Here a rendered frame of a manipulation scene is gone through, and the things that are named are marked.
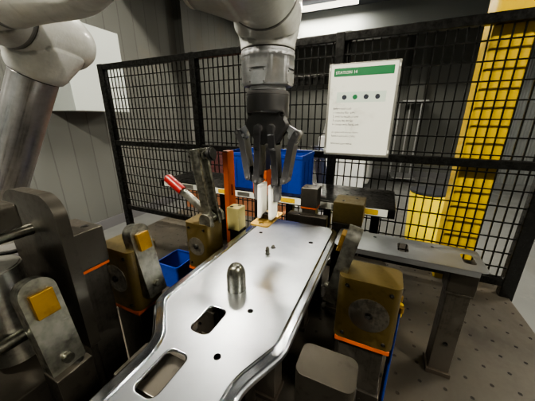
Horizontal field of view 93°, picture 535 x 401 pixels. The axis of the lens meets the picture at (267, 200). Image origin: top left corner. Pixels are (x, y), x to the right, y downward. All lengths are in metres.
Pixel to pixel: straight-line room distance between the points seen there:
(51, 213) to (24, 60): 0.52
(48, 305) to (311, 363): 0.31
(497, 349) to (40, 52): 1.33
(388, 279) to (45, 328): 0.45
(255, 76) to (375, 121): 0.61
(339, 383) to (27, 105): 0.88
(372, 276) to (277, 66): 0.36
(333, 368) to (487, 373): 0.57
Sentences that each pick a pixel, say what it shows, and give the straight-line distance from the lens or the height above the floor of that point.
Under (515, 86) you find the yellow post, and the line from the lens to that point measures 1.06.
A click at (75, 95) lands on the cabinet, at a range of 2.94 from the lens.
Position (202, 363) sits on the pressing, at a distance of 0.36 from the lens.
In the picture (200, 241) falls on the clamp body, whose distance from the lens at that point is 0.60.
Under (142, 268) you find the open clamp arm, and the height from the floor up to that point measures 1.04.
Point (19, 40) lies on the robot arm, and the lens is 0.80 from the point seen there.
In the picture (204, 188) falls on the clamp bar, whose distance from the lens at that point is 0.56.
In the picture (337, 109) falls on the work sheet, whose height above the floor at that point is 1.31.
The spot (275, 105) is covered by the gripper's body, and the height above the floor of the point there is 1.30.
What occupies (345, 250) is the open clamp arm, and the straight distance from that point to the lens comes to 0.41.
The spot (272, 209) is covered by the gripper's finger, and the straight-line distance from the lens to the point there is 0.49.
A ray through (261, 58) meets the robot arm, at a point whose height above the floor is 1.36.
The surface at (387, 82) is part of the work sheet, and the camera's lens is 0.98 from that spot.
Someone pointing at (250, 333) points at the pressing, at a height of 1.00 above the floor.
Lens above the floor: 1.28
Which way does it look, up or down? 18 degrees down
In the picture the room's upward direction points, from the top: straight up
